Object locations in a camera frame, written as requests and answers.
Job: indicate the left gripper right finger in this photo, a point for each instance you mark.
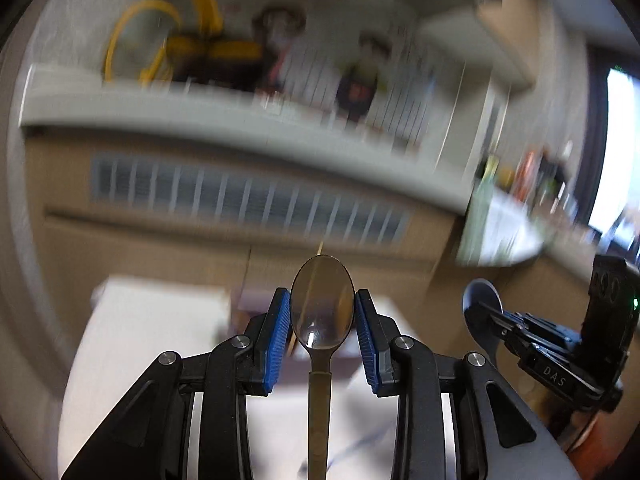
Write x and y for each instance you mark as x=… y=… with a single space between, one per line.
x=400 y=366

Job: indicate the green checked towel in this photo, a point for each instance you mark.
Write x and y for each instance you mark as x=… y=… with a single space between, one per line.
x=497 y=230

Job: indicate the purple utensil caddy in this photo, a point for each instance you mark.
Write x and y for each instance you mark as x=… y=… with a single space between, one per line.
x=246 y=303

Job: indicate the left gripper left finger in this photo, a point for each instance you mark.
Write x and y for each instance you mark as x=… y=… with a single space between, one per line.
x=244 y=365

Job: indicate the metal spoon black handle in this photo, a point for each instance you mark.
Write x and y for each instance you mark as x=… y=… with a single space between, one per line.
x=322 y=307

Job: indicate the red sleeved forearm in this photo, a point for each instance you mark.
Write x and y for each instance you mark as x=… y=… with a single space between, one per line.
x=610 y=449

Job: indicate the white tablecloth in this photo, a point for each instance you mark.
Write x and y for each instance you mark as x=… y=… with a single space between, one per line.
x=132 y=405

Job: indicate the yellow handled pan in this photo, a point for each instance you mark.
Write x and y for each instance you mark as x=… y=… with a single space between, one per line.
x=208 y=54

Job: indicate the yellow rimmed glass lid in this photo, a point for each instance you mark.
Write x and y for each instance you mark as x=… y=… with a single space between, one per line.
x=136 y=49

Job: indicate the grey ventilation grille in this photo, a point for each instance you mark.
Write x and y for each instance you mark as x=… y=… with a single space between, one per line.
x=214 y=194

